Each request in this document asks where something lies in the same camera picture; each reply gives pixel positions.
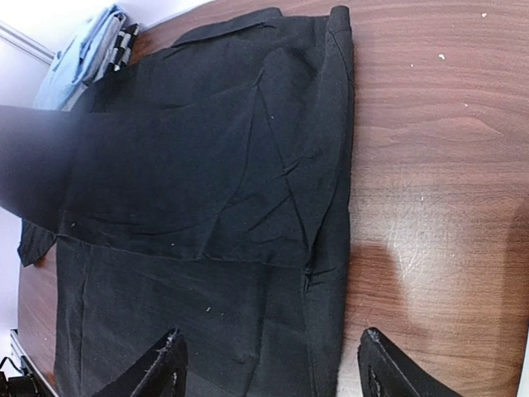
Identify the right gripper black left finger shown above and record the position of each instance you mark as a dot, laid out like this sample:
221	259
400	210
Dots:
160	371

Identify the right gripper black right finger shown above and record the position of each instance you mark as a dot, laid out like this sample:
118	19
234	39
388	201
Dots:
387	371

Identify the black long sleeve shirt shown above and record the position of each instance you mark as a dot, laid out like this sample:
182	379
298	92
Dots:
205	188

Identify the light blue folded shirt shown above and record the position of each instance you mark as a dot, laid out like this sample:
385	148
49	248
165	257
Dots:
75	67

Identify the black white patterned folded shirt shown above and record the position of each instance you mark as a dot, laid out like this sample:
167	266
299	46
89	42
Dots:
121	51

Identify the aluminium frame post left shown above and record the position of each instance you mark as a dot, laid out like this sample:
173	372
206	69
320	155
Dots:
25	44

